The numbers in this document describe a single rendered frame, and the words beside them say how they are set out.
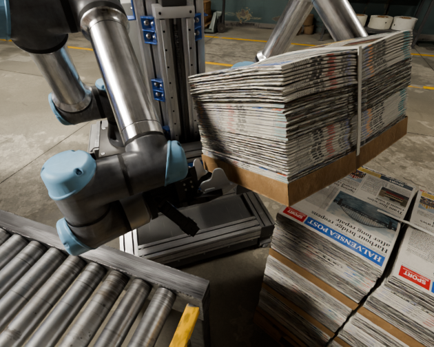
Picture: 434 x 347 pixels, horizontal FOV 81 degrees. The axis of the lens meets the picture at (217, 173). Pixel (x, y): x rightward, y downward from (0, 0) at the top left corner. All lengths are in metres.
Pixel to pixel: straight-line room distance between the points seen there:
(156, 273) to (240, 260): 0.99
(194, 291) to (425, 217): 0.66
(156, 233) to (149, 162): 1.08
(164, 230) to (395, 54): 1.26
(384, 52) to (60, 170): 0.58
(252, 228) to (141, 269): 0.88
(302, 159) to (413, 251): 0.46
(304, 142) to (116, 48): 0.38
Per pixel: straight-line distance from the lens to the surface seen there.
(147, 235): 1.49
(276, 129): 0.41
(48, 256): 0.81
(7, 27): 0.66
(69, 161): 0.44
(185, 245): 1.39
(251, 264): 1.60
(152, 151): 0.44
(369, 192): 0.91
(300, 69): 0.42
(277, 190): 0.44
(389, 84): 0.62
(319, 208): 0.80
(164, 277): 0.67
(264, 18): 7.27
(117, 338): 0.65
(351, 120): 0.54
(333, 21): 0.89
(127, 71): 0.52
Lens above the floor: 1.38
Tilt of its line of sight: 41 degrees down
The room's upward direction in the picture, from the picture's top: straight up
